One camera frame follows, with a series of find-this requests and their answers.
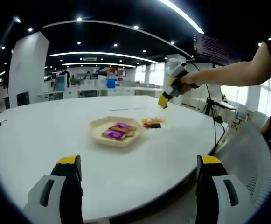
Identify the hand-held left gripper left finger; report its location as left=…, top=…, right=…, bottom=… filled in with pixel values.
left=23, top=154, right=83, bottom=224

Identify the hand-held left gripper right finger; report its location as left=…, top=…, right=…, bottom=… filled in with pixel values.
left=195, top=154, right=251, bottom=224

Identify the pile of food snacks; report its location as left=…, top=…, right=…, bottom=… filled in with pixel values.
left=141, top=116, right=167, bottom=130

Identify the purple food snack packet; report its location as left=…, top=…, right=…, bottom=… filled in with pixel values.
left=102, top=129, right=125, bottom=141
left=115, top=122, right=132, bottom=130

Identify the beige hexagonal food container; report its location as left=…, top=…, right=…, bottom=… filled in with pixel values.
left=89, top=116, right=145, bottom=148

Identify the person's right hand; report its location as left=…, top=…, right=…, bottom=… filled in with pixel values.
left=181, top=72, right=201, bottom=89

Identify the black monitor stand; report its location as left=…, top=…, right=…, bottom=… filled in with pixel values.
left=204, top=97, right=222, bottom=118

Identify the dark computer monitor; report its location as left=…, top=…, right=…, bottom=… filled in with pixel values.
left=192, top=32, right=241, bottom=63

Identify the long white counter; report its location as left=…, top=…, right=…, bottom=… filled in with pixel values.
left=37, top=85, right=164, bottom=101

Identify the white mesh office chair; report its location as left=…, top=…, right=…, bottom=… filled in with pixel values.
left=181, top=121, right=271, bottom=224

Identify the grey laptop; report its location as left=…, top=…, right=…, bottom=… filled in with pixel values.
left=215, top=99, right=238, bottom=111

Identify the black office chair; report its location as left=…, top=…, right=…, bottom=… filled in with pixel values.
left=16, top=91, right=30, bottom=107

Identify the white machine teal panel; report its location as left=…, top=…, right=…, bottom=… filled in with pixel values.
left=56, top=74, right=67, bottom=91

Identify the white square pillar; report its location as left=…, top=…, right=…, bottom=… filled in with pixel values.
left=8, top=31, right=50, bottom=109

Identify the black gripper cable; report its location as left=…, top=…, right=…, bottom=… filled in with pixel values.
left=183, top=61, right=227, bottom=154

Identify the red and blue wall banner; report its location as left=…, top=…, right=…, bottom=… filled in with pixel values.
left=95, top=66, right=128, bottom=77

